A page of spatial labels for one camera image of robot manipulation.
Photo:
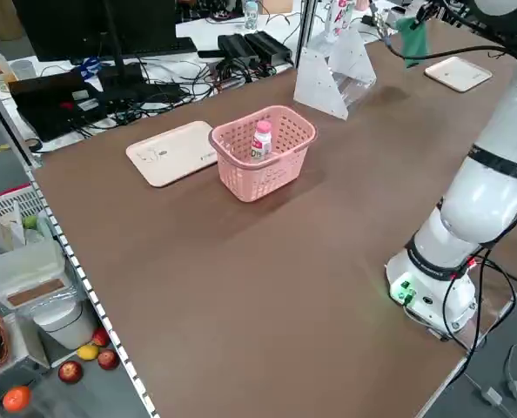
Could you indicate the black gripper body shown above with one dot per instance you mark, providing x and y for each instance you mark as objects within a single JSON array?
[{"x": 428, "y": 11}]

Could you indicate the green cloth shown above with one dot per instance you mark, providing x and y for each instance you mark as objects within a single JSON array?
[{"x": 415, "y": 41}]

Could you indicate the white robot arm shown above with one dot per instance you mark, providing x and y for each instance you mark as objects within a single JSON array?
[{"x": 472, "y": 204}]

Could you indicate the clear acrylic shelf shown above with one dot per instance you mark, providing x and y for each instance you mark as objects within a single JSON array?
[{"x": 319, "y": 82}]

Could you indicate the pink plastic basket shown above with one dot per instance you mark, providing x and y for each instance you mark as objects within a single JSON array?
[{"x": 258, "y": 164}]

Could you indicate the pink cup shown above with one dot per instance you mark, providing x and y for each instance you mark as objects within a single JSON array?
[{"x": 363, "y": 4}]

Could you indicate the cream plastic tray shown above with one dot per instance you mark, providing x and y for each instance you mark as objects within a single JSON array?
[
  {"x": 458, "y": 74},
  {"x": 171, "y": 157}
]

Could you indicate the brown cardboard box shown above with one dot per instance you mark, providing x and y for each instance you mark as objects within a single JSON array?
[{"x": 278, "y": 5}]

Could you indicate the black power adapter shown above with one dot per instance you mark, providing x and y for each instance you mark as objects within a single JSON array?
[
  {"x": 269, "y": 43},
  {"x": 237, "y": 45}
]

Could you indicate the patterned drink can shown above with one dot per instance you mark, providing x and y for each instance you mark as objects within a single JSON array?
[{"x": 251, "y": 13}]

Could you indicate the black keyboard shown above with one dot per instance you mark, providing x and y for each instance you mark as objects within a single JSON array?
[{"x": 167, "y": 45}]

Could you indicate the black computer monitor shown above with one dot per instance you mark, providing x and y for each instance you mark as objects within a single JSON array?
[{"x": 93, "y": 26}]

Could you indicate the blue white packet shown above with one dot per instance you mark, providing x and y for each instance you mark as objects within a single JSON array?
[{"x": 86, "y": 67}]

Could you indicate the black laptop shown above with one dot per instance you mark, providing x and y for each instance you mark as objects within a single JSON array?
[{"x": 54, "y": 104}]

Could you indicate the white paper cup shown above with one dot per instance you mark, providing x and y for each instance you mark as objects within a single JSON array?
[{"x": 22, "y": 69}]

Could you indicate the green fruit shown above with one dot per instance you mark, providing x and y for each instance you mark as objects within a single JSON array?
[{"x": 31, "y": 222}]

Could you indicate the red apple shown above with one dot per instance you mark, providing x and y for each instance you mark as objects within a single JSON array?
[
  {"x": 100, "y": 336},
  {"x": 70, "y": 372},
  {"x": 108, "y": 359}
]

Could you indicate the white lattice crate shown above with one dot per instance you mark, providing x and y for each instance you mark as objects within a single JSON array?
[{"x": 6, "y": 209}]

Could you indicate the white round bucket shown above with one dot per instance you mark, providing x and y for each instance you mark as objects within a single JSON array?
[{"x": 67, "y": 322}]

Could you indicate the white lidded storage bin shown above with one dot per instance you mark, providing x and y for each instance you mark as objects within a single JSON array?
[{"x": 23, "y": 270}]

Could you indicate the yellow fruit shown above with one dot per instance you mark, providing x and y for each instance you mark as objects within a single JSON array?
[{"x": 87, "y": 352}]

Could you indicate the orange fruit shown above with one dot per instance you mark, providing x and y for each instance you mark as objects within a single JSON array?
[{"x": 17, "y": 398}]

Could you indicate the aluminium frame post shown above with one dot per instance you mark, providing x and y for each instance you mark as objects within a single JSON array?
[
  {"x": 306, "y": 22},
  {"x": 6, "y": 117}
]

